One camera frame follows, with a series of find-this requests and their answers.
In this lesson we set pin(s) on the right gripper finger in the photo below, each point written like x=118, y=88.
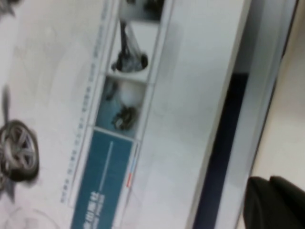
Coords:
x=276, y=205

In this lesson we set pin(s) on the white car suspension book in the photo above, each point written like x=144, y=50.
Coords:
x=166, y=119

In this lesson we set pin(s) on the dark navy robot book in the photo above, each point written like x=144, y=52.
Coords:
x=221, y=148

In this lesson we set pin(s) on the white and blue book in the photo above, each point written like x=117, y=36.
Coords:
x=262, y=95

